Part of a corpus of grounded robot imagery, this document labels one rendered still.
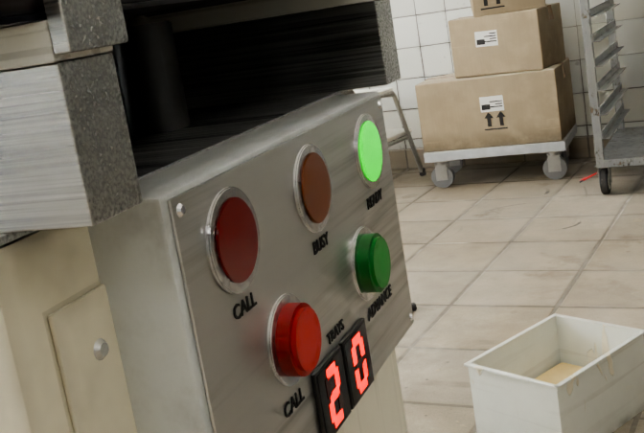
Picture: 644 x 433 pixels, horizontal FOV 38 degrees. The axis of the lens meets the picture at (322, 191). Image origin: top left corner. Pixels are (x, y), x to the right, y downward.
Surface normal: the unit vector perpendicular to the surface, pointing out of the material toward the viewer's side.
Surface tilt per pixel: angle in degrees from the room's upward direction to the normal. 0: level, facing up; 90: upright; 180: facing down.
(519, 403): 90
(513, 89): 87
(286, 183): 90
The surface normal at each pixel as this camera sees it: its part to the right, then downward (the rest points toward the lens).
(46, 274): 0.92, -0.07
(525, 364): 0.64, 0.05
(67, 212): -0.36, 0.25
